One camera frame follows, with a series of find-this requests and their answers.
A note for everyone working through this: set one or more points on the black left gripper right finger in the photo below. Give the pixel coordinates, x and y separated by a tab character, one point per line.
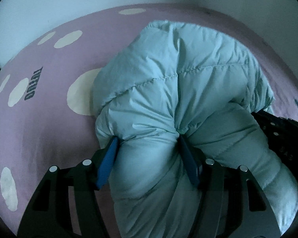
232	203

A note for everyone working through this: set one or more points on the light blue puffer jacket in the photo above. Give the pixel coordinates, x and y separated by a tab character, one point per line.
183	79

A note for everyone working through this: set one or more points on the pink polka dot bedsheet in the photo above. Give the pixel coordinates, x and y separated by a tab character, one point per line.
45	117

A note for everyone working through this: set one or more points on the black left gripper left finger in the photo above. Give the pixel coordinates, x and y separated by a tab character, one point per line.
48	211

